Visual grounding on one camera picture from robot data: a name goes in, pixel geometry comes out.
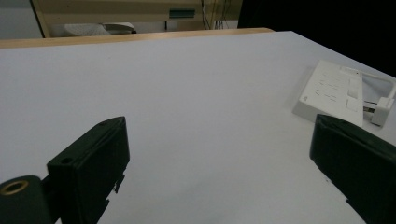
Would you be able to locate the beige wooden furniture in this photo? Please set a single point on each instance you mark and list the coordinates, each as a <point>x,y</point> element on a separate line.
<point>124,12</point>

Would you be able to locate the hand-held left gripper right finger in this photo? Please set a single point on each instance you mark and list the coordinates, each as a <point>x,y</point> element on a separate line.
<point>358,158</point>

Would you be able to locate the white power strip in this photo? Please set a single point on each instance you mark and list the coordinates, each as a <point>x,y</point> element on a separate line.
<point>333,91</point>

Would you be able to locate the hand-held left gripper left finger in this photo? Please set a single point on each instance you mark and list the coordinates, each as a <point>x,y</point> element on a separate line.
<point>90,168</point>

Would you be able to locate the white power plug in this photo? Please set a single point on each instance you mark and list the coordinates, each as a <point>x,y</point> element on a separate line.
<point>382,110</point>

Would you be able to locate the white cloth bundle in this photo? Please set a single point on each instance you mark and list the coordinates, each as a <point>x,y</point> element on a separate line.
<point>98,28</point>

